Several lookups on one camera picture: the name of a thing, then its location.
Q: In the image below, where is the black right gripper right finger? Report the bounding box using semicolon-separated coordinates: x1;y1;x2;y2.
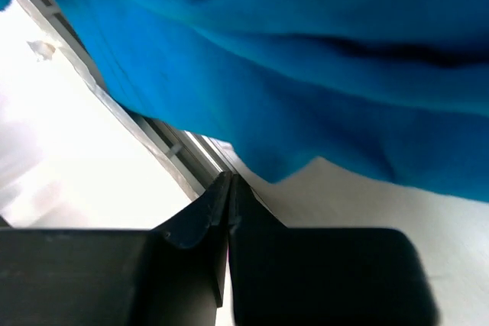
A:
228;175;287;234

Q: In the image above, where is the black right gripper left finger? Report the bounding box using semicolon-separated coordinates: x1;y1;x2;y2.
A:
153;172;232;307

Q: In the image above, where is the blue t-shirt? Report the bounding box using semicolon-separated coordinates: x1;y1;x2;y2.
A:
1;0;488;202

